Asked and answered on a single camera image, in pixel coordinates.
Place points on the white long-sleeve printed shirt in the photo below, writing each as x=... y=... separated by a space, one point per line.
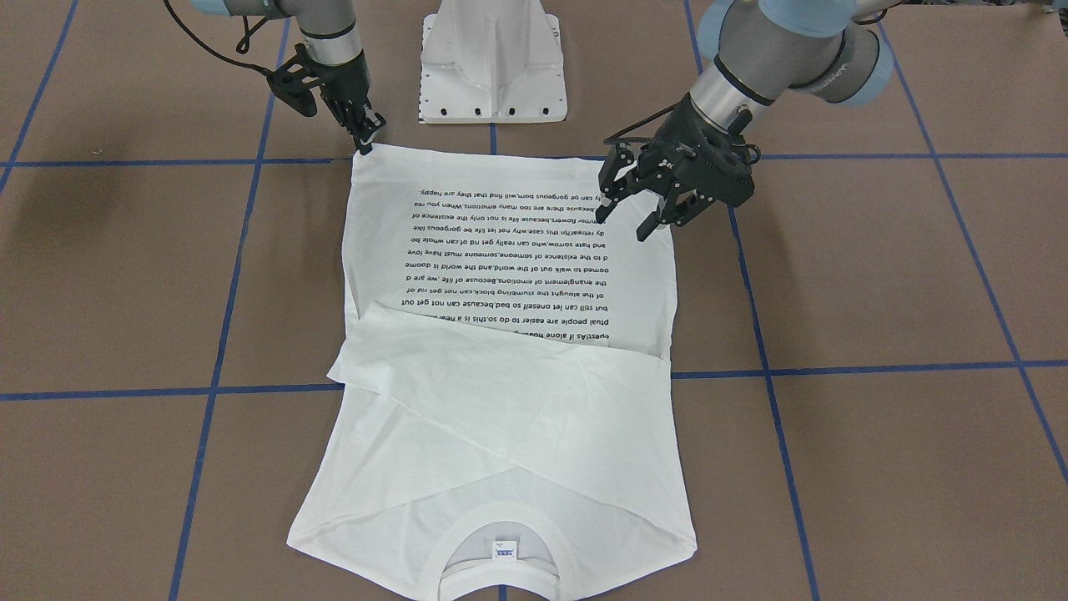
x=506 y=415

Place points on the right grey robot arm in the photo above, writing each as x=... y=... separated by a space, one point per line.
x=331 y=59

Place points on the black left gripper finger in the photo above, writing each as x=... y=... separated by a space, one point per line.
x=673 y=209
x=616 y=179

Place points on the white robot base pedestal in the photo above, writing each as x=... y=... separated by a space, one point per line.
x=492 y=62

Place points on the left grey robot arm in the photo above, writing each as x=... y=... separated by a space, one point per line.
x=757 y=50

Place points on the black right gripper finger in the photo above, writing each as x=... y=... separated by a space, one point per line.
x=373 y=122
x=363 y=132

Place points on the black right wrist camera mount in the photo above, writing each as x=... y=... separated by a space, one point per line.
x=294 y=82

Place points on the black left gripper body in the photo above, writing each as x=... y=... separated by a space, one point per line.
x=672 y=143

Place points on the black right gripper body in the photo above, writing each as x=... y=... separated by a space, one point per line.
x=344 y=81

